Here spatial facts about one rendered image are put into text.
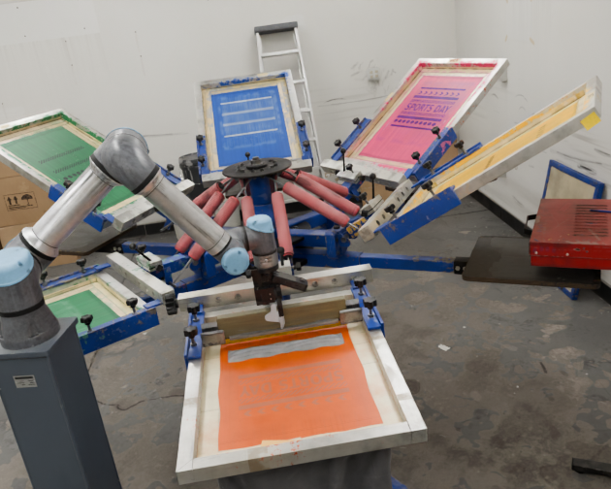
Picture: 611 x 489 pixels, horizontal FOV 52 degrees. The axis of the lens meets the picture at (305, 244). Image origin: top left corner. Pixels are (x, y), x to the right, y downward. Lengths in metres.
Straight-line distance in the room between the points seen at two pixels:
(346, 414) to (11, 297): 0.90
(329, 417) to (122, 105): 4.74
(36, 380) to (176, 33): 4.48
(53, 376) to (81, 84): 4.52
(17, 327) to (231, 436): 0.61
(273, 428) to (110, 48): 4.76
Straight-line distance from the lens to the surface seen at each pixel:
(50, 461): 1.97
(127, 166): 1.64
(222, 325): 1.99
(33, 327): 1.79
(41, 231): 1.85
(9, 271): 1.73
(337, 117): 6.07
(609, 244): 2.22
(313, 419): 1.66
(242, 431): 1.67
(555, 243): 2.22
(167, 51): 5.95
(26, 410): 1.89
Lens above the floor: 1.95
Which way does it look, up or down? 21 degrees down
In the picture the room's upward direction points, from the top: 7 degrees counter-clockwise
